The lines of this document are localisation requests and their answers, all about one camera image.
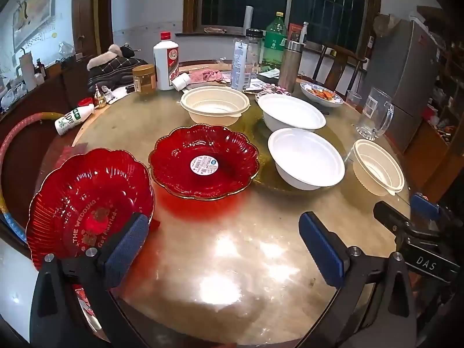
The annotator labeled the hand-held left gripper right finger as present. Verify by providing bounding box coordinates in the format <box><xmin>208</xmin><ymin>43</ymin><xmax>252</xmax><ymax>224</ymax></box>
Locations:
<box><xmin>298</xmin><ymin>211</ymin><xmax>421</xmax><ymax>348</ymax></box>

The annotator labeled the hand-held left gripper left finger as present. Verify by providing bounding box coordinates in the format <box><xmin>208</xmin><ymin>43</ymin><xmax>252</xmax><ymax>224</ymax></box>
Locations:
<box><xmin>29</xmin><ymin>212</ymin><xmax>151</xmax><ymax>348</ymax></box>

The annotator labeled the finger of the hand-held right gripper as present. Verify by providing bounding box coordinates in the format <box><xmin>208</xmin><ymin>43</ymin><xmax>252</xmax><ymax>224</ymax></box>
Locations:
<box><xmin>373</xmin><ymin>200</ymin><xmax>416</xmax><ymax>235</ymax></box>
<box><xmin>411</xmin><ymin>192</ymin><xmax>446</xmax><ymax>223</ymax></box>

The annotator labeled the cream ribbed plastic bowl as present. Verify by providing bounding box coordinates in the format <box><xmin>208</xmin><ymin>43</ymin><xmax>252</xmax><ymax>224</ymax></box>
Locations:
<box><xmin>180</xmin><ymin>86</ymin><xmax>251</xmax><ymax>124</ymax></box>
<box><xmin>352</xmin><ymin>138</ymin><xmax>405</xmax><ymax>196</ymax></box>

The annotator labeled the red printed plastic plate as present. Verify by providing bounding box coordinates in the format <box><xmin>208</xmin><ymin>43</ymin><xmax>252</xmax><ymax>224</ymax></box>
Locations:
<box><xmin>25</xmin><ymin>148</ymin><xmax>156</xmax><ymax>272</ymax></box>

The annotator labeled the white foam bowl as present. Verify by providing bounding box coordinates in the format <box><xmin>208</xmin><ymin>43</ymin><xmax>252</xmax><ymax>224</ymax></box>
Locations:
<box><xmin>257</xmin><ymin>94</ymin><xmax>327</xmax><ymax>133</ymax></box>
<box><xmin>267</xmin><ymin>128</ymin><xmax>346</xmax><ymax>191</ymax></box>

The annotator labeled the red plate with white sticker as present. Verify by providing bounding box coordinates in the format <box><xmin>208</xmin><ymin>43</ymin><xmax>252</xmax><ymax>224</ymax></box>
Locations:
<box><xmin>148</xmin><ymin>123</ymin><xmax>260</xmax><ymax>201</ymax></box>

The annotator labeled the red patterned packet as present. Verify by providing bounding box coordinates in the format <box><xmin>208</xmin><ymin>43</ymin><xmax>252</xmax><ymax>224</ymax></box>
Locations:
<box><xmin>70</xmin><ymin>283</ymin><xmax>104</xmax><ymax>338</ymax></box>

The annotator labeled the glass beer mug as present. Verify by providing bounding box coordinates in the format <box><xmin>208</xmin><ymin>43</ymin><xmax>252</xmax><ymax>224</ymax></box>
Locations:
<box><xmin>355</xmin><ymin>87</ymin><xmax>394</xmax><ymax>141</ymax></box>

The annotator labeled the cluttered wooden shelf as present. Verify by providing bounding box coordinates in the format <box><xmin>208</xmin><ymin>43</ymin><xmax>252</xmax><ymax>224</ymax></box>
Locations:
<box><xmin>428</xmin><ymin>7</ymin><xmax>464</xmax><ymax>189</ymax></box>

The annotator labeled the colourful hula hoop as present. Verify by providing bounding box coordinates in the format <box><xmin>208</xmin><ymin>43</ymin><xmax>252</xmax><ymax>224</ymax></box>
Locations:
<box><xmin>0</xmin><ymin>112</ymin><xmax>75</xmax><ymax>247</ymax></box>

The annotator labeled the small drinking glass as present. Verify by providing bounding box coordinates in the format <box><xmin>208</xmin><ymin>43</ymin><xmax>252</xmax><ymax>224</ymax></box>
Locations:
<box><xmin>345</xmin><ymin>90</ymin><xmax>363</xmax><ymax>111</ymax></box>

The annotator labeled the gold glitter round mat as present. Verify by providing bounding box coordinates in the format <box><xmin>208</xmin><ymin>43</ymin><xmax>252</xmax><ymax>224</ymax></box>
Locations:
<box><xmin>232</xmin><ymin>109</ymin><xmax>356</xmax><ymax>196</ymax></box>

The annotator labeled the blue-rimmed plate with food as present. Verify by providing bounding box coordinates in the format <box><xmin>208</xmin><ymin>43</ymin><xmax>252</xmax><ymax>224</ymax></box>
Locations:
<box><xmin>300</xmin><ymin>82</ymin><xmax>344</xmax><ymax>108</ymax></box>

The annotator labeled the white milk bottle green label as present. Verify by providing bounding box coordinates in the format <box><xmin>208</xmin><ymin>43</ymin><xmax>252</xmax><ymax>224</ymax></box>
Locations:
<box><xmin>54</xmin><ymin>103</ymin><xmax>95</xmax><ymax>136</ymax></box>

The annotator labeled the silver refrigerator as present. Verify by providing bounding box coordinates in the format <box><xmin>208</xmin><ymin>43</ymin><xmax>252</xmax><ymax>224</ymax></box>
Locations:
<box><xmin>362</xmin><ymin>18</ymin><xmax>448</xmax><ymax>153</ymax></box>

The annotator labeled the gold bell ornament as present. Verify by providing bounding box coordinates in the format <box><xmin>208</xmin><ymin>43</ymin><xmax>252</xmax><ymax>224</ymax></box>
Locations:
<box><xmin>93</xmin><ymin>83</ymin><xmax>107</xmax><ymax>109</ymax></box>

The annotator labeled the white paper sheet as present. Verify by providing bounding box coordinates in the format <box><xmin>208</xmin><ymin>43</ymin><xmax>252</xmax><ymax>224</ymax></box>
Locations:
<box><xmin>110</xmin><ymin>86</ymin><xmax>135</xmax><ymax>99</ymax></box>

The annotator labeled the wooden chair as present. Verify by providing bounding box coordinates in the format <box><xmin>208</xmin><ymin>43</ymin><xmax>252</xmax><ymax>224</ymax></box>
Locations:
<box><xmin>312</xmin><ymin>43</ymin><xmax>367</xmax><ymax>97</ymax></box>

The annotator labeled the peanut butter jar gold lid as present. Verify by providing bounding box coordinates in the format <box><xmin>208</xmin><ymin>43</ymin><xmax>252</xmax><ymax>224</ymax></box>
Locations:
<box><xmin>132</xmin><ymin>64</ymin><xmax>157</xmax><ymax>96</ymax></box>

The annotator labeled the dark wooden sideboard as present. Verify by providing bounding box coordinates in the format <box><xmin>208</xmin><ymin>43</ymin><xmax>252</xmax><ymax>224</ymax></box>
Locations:
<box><xmin>0</xmin><ymin>60</ymin><xmax>91</xmax><ymax>225</ymax></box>

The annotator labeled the steel thermos flask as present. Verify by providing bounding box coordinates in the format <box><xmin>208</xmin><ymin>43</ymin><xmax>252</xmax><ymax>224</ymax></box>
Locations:
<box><xmin>278</xmin><ymin>39</ymin><xmax>303</xmax><ymax>94</ymax></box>

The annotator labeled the black quilted fur-trimmed jacket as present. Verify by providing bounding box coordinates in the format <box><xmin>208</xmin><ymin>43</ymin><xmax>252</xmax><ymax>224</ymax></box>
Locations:
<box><xmin>86</xmin><ymin>43</ymin><xmax>149</xmax><ymax>91</ymax></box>

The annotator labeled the white liquor bottle red cap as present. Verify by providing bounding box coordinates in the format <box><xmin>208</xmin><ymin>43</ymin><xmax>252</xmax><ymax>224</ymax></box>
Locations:
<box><xmin>153</xmin><ymin>31</ymin><xmax>181</xmax><ymax>91</ymax></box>

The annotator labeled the pink cloth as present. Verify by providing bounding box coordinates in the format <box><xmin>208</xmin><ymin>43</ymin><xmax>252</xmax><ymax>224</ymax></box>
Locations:
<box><xmin>188</xmin><ymin>69</ymin><xmax>225</xmax><ymax>83</ymax></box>

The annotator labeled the white blue-print tube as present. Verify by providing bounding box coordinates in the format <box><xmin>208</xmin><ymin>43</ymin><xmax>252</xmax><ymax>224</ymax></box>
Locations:
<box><xmin>231</xmin><ymin>37</ymin><xmax>253</xmax><ymax>92</ymax></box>

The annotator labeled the clear plastic bag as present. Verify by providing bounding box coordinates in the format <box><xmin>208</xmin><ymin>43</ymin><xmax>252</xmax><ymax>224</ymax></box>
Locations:
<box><xmin>58</xmin><ymin>41</ymin><xmax>77</xmax><ymax>59</ymax></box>

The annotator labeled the green plastic bottle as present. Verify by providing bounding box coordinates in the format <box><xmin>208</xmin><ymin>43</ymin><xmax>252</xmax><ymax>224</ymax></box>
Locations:
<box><xmin>262</xmin><ymin>11</ymin><xmax>289</xmax><ymax>73</ymax></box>

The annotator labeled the clear jar black lid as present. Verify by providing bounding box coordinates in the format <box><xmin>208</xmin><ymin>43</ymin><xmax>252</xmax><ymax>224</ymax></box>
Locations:
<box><xmin>245</xmin><ymin>28</ymin><xmax>264</xmax><ymax>78</ymax></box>

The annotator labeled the wooden door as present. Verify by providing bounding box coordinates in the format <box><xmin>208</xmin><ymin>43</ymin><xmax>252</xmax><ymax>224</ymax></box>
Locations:
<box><xmin>72</xmin><ymin>0</ymin><xmax>115</xmax><ymax>59</ymax></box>

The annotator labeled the pink bead string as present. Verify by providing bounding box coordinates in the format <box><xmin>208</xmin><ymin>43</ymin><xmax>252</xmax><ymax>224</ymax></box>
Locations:
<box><xmin>263</xmin><ymin>83</ymin><xmax>292</xmax><ymax>97</ymax></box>

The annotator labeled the white tumbler with handle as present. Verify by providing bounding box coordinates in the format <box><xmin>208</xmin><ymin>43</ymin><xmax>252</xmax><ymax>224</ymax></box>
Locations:
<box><xmin>18</xmin><ymin>52</ymin><xmax>39</xmax><ymax>91</ymax></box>

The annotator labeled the framed wall painting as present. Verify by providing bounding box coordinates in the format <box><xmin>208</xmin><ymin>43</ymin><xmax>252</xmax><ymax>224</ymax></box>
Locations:
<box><xmin>11</xmin><ymin>0</ymin><xmax>60</xmax><ymax>49</ymax></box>

